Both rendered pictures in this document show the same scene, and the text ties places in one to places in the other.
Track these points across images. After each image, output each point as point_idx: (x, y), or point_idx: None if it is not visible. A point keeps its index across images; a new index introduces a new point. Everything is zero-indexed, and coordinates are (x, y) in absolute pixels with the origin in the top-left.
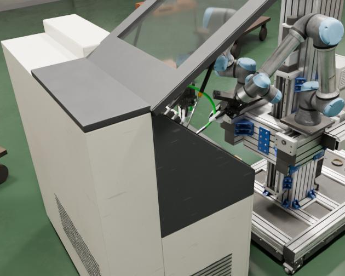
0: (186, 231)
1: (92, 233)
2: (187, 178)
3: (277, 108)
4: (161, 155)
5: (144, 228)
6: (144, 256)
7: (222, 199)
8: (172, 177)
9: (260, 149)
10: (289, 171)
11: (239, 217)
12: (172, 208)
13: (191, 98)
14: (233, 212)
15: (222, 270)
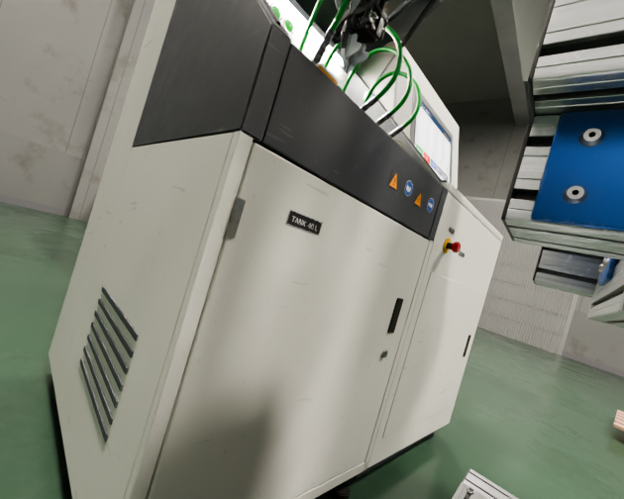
0: (143, 157)
1: None
2: (182, 30)
3: None
4: None
5: (135, 111)
6: (117, 166)
7: (192, 104)
8: (176, 23)
9: (601, 270)
10: (540, 184)
11: (189, 200)
12: (156, 88)
13: (363, 7)
14: (188, 169)
15: (111, 371)
